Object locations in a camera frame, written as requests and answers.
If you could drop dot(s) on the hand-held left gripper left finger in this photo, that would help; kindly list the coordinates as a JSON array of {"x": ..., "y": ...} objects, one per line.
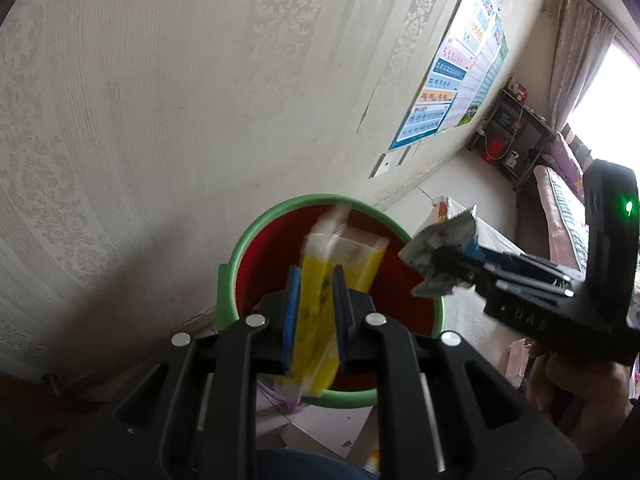
[{"x": 291, "y": 312}]

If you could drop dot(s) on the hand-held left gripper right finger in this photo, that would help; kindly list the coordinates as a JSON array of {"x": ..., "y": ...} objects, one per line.
[{"x": 341, "y": 312}]

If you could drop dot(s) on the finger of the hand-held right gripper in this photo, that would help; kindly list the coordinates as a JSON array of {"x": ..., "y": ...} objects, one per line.
[
  {"x": 545, "y": 265},
  {"x": 455, "y": 266}
]

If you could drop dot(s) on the yellow plastic packet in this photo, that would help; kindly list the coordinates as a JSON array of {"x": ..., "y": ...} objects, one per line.
[{"x": 315, "y": 300}]

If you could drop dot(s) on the paper packet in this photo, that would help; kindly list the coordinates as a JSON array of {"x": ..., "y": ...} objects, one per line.
[{"x": 425, "y": 245}]

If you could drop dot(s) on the red bin with green rim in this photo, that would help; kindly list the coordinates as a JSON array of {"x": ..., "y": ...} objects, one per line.
[{"x": 260, "y": 265}]

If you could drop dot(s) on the person's right hand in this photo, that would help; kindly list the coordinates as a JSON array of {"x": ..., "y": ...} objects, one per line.
[{"x": 575, "y": 390}]

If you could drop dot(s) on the striped mattress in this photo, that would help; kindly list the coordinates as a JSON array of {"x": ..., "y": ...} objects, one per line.
[{"x": 562, "y": 220}]

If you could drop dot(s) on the pink plastic bag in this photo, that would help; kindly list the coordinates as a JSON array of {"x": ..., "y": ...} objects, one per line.
[{"x": 517, "y": 360}]

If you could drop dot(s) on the pink floral quilt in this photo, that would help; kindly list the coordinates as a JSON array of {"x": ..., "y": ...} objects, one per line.
[{"x": 565, "y": 155}]

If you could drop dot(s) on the small red bucket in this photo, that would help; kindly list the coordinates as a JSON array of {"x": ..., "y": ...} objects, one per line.
[{"x": 494, "y": 150}]

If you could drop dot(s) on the dark metal shelf rack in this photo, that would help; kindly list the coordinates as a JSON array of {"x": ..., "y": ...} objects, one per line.
[{"x": 530, "y": 130}]

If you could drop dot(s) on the person's blue trousers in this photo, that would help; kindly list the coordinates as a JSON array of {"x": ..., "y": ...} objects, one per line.
[{"x": 310, "y": 467}]

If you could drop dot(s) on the patterned curtain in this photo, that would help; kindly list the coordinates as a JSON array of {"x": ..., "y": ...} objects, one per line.
[{"x": 575, "y": 60}]

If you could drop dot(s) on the dark brown furniture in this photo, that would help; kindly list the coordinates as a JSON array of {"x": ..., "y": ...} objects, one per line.
[{"x": 35, "y": 420}]

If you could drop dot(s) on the white wall switch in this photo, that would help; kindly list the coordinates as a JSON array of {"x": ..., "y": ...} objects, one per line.
[{"x": 407, "y": 154}]

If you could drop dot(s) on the white wall socket with hole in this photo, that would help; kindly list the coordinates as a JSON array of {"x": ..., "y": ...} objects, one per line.
[{"x": 381, "y": 165}]

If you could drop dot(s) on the colourful striped wall poster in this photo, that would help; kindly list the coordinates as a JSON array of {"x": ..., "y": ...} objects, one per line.
[{"x": 435, "y": 100}]

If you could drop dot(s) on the green-edged table wall poster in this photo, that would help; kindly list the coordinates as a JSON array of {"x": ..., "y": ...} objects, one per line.
[{"x": 487, "y": 70}]

